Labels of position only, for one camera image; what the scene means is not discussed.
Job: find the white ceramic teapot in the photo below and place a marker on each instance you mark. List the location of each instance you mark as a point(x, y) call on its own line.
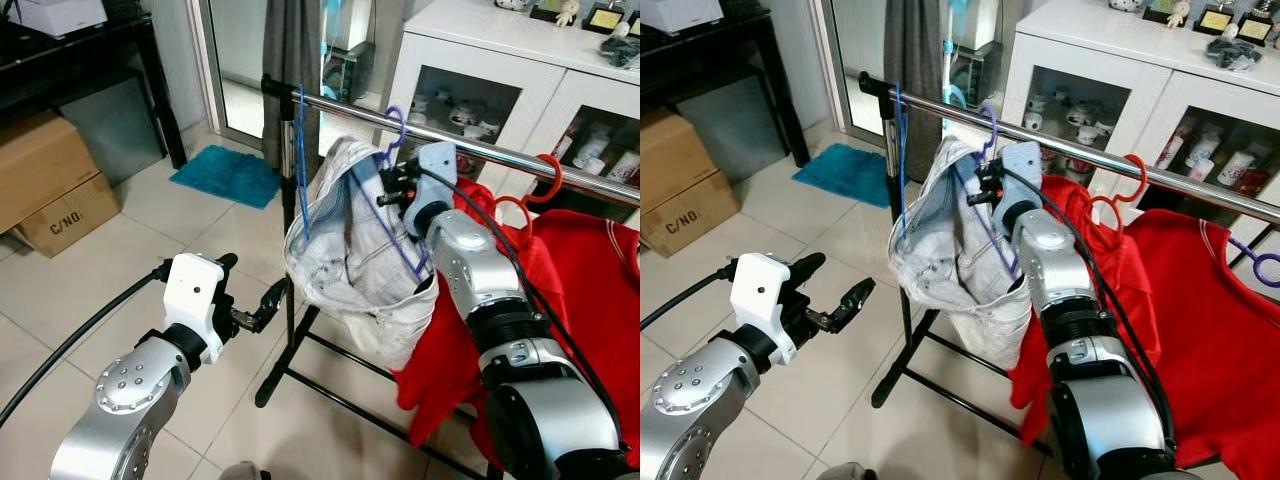
point(1080, 117)
point(465, 118)

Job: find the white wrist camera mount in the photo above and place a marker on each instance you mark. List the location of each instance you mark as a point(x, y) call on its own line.
point(195, 295)
point(437, 165)
point(760, 300)
point(1022, 165)

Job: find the grey curtain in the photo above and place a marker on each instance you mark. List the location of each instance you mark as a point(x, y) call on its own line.
point(912, 50)
point(290, 50)

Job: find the grey robot leg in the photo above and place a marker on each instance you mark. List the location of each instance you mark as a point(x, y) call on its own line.
point(840, 472)
point(240, 472)

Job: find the black table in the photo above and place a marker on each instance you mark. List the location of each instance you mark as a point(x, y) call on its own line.
point(700, 60)
point(60, 60)

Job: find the white patterned bowl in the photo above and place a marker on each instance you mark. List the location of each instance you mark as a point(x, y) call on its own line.
point(512, 4)
point(1126, 5)

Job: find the teal floor mat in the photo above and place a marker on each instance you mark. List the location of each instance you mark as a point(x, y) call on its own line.
point(225, 175)
point(845, 172)

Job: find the white cabinet glass doors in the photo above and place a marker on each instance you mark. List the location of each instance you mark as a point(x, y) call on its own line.
point(1100, 45)
point(480, 50)

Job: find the teal plastic chair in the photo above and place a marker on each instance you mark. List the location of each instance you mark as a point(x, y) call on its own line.
point(333, 20)
point(957, 15)

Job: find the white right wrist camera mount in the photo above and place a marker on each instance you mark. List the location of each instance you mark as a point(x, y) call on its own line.
point(1022, 165)
point(437, 165)

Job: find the white box device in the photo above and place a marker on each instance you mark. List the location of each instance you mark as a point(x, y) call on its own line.
point(690, 12)
point(55, 15)

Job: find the large plain cardboard box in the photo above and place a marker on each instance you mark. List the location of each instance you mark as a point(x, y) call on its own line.
point(40, 165)
point(665, 155)

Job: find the red garment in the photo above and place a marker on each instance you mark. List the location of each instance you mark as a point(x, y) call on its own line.
point(1075, 215)
point(1220, 350)
point(590, 290)
point(430, 390)

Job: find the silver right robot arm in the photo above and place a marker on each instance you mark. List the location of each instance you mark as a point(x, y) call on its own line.
point(1045, 255)
point(470, 265)

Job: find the greyish white garment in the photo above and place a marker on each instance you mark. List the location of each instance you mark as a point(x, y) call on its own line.
point(945, 250)
point(340, 250)

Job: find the white glass door frame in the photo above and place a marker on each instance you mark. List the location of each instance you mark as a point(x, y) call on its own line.
point(203, 60)
point(828, 60)

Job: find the black crumpled cloth item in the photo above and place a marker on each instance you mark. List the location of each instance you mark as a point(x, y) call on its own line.
point(620, 52)
point(1232, 55)

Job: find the dark plaque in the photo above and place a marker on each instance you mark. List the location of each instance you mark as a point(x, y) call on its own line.
point(546, 12)
point(1158, 13)

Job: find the small cardboard box C/NO print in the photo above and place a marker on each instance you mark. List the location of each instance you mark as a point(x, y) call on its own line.
point(690, 220)
point(75, 220)

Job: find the grey cabinet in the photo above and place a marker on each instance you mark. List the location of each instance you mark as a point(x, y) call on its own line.
point(735, 125)
point(115, 130)

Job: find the small white figurine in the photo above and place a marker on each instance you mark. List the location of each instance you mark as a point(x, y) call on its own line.
point(568, 12)
point(1179, 13)

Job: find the thin blue hanger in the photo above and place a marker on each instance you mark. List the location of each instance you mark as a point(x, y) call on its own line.
point(301, 160)
point(900, 160)

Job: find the purple plastic hanger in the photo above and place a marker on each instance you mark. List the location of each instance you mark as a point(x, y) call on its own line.
point(403, 128)
point(1252, 262)
point(994, 125)

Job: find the red plastic hanger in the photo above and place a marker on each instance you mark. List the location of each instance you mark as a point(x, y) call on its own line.
point(1110, 198)
point(558, 178)
point(520, 199)
point(1142, 175)

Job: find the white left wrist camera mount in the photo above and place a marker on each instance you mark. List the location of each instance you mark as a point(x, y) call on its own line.
point(760, 300)
point(195, 295)

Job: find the black clothes rack silver rail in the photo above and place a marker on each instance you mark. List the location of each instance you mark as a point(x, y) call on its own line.
point(490, 152)
point(1085, 152)

